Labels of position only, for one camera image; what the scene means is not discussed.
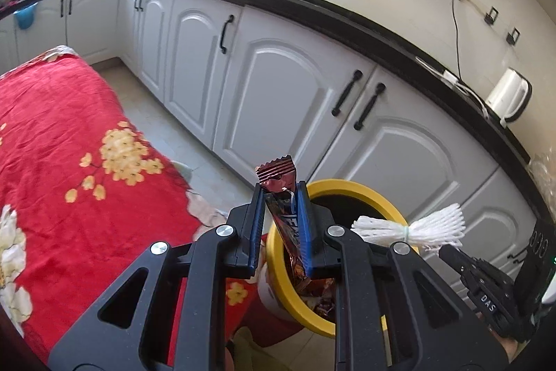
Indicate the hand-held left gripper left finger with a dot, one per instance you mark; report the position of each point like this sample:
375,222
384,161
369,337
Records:
256,232

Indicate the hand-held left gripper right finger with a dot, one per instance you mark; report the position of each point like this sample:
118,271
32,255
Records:
304,227

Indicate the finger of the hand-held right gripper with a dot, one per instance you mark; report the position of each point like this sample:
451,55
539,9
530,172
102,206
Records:
451,256

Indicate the white foam fruit net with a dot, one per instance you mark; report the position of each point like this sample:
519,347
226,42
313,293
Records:
434,229

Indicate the yellow rimmed trash can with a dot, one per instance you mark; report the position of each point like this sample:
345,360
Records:
343,186

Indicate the brown shiny candy wrapper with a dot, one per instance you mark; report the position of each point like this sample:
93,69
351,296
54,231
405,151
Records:
278,175

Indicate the clear plastic bag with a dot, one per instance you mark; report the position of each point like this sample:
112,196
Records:
545,179

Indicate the white lower kitchen cabinets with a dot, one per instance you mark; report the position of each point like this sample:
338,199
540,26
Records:
278,84

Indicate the white electric kettle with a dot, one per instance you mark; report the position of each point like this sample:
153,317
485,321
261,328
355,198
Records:
506,93

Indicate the black kitchen countertop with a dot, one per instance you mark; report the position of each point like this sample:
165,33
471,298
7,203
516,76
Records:
347,23

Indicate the red floral blanket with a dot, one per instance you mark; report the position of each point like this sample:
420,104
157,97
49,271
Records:
65,127

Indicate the blue hanging plastic bag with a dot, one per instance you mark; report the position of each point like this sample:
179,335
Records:
25,17

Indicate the black wall hook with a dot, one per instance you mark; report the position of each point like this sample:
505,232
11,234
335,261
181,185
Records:
491,15
513,36

